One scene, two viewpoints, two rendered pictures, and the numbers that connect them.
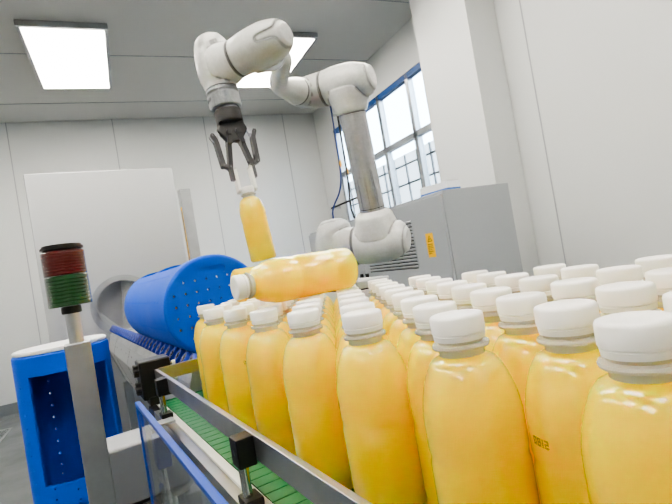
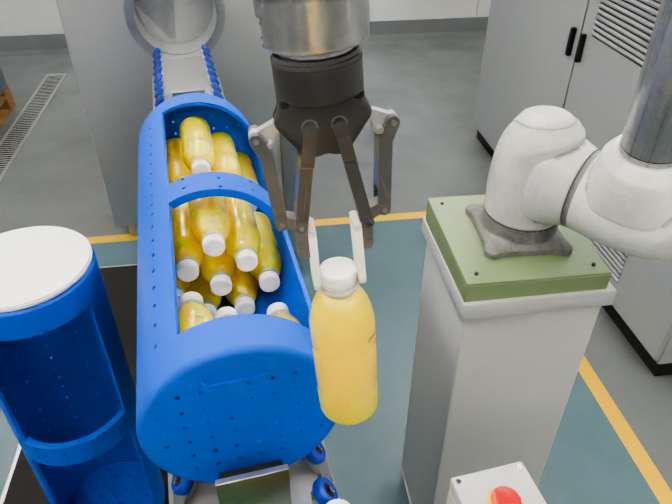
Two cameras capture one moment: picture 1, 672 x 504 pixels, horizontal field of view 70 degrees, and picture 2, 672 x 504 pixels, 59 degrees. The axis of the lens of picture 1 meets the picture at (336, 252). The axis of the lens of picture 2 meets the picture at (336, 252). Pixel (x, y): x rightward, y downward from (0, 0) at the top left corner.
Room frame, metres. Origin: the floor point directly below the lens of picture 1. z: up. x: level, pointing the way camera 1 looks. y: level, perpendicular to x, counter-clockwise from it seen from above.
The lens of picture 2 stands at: (0.86, 0.08, 1.78)
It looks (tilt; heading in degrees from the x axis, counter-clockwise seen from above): 37 degrees down; 16
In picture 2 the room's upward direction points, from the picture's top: straight up
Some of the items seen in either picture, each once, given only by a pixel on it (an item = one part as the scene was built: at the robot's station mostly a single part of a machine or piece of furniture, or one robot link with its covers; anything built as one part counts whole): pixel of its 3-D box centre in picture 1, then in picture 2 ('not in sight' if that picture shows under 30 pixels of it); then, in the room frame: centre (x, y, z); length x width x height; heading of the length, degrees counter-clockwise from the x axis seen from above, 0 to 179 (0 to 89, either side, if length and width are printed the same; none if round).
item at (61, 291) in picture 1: (68, 290); not in sight; (0.78, 0.44, 1.18); 0.06 x 0.06 x 0.05
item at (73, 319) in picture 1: (69, 293); not in sight; (0.78, 0.44, 1.18); 0.06 x 0.06 x 0.16
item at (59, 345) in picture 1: (60, 345); (20, 265); (1.60, 0.97, 1.03); 0.28 x 0.28 x 0.01
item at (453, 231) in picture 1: (398, 304); (616, 91); (3.78, -0.42, 0.72); 2.15 x 0.54 x 1.45; 24
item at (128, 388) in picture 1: (135, 429); not in sight; (3.00, 1.43, 0.31); 0.06 x 0.06 x 0.63; 31
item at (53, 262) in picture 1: (64, 263); not in sight; (0.78, 0.44, 1.23); 0.06 x 0.06 x 0.04
